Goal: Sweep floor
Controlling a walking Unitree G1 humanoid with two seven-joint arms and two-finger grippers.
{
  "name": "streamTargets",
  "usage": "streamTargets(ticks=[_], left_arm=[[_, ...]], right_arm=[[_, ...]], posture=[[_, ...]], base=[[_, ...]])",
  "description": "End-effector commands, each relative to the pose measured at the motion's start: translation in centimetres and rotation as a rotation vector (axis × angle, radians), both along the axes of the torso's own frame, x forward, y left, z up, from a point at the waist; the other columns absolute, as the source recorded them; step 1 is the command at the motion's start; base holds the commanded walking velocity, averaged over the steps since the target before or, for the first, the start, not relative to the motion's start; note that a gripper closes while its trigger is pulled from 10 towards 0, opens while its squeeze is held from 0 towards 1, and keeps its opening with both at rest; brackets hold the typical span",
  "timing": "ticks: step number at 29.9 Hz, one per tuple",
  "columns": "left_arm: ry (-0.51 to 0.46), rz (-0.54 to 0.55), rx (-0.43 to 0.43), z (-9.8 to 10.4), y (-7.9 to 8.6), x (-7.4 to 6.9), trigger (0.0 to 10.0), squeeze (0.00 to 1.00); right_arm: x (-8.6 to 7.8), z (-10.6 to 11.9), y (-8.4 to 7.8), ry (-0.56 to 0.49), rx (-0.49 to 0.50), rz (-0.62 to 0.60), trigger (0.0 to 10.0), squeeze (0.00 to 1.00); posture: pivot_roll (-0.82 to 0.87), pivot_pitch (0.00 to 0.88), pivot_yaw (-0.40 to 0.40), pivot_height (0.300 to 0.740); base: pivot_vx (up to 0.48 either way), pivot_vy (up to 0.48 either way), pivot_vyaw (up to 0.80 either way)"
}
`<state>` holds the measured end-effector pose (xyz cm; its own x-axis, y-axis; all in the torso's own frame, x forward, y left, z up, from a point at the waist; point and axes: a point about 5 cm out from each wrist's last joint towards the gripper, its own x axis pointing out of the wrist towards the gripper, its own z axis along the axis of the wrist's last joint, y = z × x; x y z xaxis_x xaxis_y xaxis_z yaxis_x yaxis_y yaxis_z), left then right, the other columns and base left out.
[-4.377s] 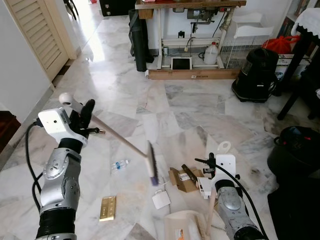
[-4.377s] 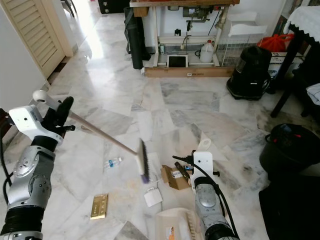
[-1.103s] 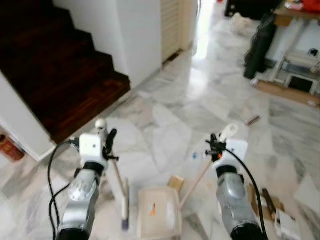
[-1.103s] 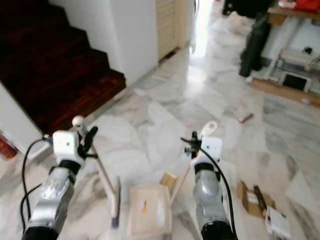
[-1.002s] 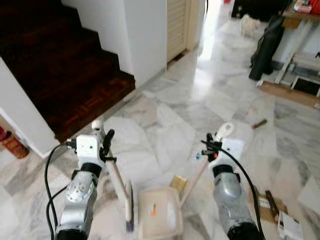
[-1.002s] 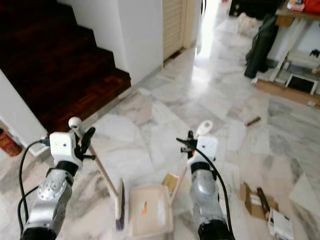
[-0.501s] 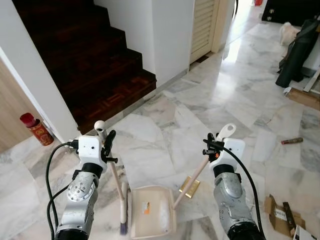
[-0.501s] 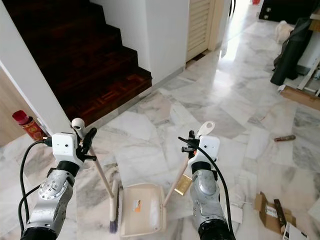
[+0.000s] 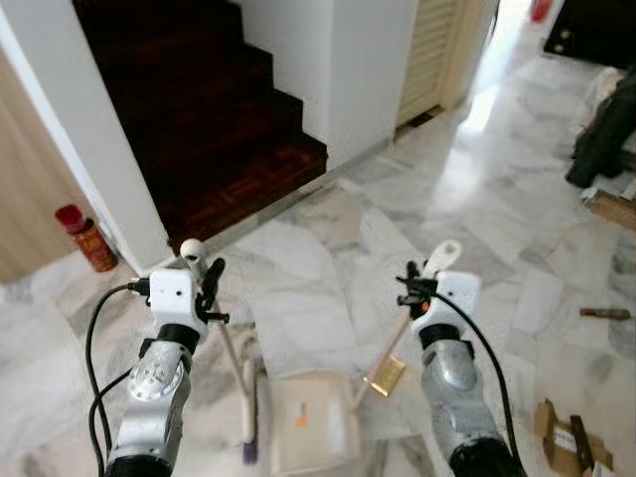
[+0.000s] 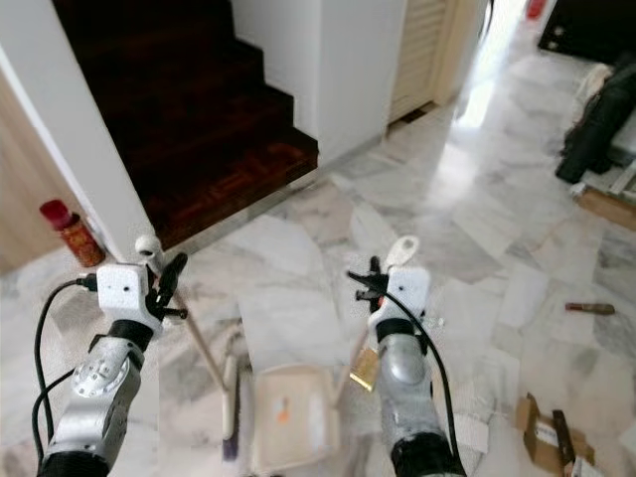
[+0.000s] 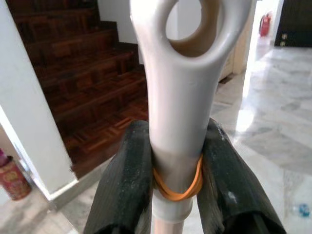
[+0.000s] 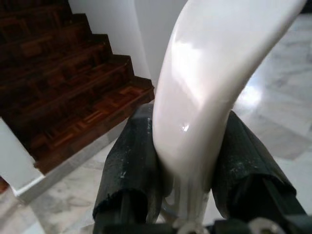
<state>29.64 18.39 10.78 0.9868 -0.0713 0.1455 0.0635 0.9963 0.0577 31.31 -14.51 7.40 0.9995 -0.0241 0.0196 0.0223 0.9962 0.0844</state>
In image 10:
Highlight cream long handled dustpan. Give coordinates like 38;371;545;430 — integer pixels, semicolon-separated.
248;234;423;476

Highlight brown wooden board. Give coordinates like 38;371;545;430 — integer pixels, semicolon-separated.
574;184;636;236

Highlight small brown stick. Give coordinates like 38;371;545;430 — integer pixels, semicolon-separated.
564;302;618;317

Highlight black bag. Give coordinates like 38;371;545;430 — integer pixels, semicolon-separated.
556;65;636;186

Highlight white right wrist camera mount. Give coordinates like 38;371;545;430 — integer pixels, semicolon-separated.
373;265;431;325

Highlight black floor mat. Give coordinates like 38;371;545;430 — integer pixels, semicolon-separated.
539;0;636;67

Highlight light wooden wall panel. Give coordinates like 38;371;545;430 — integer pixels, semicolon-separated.
0;84;86;275

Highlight light wooden louvred door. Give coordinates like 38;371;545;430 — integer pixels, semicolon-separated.
388;0;489;126

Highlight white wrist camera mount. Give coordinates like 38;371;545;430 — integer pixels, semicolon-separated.
373;265;431;325
96;263;157;325

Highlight white plastic bag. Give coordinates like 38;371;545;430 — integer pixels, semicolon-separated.
574;62;618;106

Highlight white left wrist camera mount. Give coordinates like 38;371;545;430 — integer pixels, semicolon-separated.
96;263;157;325

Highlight red spray can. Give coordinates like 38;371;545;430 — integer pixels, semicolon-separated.
39;199;106;270

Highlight wooden handled broom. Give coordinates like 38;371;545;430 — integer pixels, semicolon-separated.
135;235;244;464

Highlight dark wooden staircase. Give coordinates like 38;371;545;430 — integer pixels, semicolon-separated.
52;0;322;250

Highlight small open cardboard box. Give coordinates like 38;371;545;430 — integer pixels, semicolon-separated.
515;393;598;477

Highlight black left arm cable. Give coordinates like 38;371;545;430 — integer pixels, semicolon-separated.
32;276;101;477

